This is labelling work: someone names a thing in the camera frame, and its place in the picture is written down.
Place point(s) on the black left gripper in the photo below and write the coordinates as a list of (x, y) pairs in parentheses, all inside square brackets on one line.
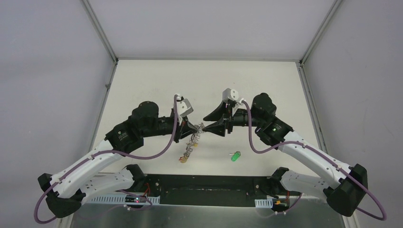
[(180, 129)]

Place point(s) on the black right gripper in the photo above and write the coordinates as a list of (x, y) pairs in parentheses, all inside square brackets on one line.
[(220, 113)]

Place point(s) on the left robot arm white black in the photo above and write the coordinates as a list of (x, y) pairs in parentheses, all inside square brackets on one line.
[(65, 192)]

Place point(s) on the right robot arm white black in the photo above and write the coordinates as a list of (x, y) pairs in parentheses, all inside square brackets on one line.
[(339, 184)]

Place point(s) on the green tagged key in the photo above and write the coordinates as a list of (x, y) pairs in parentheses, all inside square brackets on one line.
[(235, 156)]

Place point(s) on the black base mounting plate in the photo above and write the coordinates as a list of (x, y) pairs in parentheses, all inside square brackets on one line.
[(199, 190)]

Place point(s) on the left electronics board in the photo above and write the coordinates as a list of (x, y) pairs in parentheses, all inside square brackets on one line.
[(134, 199)]

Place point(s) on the electronics board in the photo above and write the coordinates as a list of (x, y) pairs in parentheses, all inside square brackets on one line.
[(280, 205), (134, 199)]

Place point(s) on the right electronics board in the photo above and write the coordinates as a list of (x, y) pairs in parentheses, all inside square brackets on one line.
[(280, 205)]

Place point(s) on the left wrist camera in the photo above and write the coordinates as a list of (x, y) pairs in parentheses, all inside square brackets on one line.
[(183, 107)]

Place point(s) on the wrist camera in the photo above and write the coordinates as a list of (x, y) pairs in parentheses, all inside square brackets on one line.
[(183, 107), (230, 95)]

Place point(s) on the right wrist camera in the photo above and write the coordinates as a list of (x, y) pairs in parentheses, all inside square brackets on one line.
[(230, 95)]

